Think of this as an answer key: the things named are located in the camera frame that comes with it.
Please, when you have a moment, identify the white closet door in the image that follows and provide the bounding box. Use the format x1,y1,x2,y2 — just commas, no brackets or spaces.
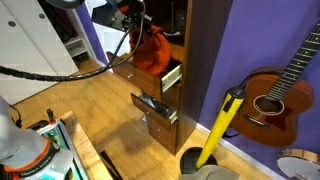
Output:
0,0,60,106
9,0,80,78

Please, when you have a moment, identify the yellow pole with black cap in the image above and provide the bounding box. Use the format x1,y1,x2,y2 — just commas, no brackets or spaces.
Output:
195,87,247,169

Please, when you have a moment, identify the wooden drawer with cream compartments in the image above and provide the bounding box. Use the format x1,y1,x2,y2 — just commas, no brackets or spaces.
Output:
106,50,184,103

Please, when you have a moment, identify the wooden drawer holding black plastic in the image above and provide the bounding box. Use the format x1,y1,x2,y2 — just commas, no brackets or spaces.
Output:
130,92,180,132

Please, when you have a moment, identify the brown acoustic guitar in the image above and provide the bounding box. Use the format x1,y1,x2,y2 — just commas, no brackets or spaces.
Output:
229,19,320,148

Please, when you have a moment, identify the black round stand base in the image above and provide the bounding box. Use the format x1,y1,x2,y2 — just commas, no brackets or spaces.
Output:
179,146,218,175

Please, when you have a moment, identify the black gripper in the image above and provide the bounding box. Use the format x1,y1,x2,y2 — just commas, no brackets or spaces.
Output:
113,0,154,37

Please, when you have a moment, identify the white paper slip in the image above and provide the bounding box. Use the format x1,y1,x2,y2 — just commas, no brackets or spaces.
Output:
163,30,182,37

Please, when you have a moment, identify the dark round object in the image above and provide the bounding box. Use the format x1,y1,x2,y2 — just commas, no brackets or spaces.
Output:
174,9,187,29

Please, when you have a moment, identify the thin dark metal rod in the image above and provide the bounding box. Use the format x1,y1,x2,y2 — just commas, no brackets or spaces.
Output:
168,1,176,33

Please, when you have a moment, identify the aluminium frame rail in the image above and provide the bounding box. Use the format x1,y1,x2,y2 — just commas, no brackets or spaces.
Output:
36,119,90,180

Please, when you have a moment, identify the small black upright clamp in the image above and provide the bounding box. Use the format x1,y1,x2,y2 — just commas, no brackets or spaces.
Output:
45,108,56,124

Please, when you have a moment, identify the white closet shelf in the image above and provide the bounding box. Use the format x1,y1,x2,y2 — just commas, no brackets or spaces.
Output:
64,34,90,60

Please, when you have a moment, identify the red knit beanie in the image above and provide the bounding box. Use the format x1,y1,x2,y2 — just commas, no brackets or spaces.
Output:
128,24,174,78

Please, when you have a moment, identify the dark wooden shelf cabinet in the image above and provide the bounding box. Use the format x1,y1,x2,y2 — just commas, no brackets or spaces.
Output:
143,0,234,157

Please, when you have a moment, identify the grey cloth cover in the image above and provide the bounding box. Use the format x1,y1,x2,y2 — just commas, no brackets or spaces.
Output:
178,164,240,180

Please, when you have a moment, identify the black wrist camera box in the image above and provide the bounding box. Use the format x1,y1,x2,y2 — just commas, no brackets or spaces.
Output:
91,4,134,33

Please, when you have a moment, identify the brown wooden drawer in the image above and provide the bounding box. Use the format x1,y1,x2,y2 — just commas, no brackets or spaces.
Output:
145,114,178,156

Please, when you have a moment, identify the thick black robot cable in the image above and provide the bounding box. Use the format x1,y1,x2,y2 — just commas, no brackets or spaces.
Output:
0,0,147,83

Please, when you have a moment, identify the thin black wire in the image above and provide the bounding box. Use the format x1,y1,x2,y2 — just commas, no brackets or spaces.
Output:
9,104,23,130

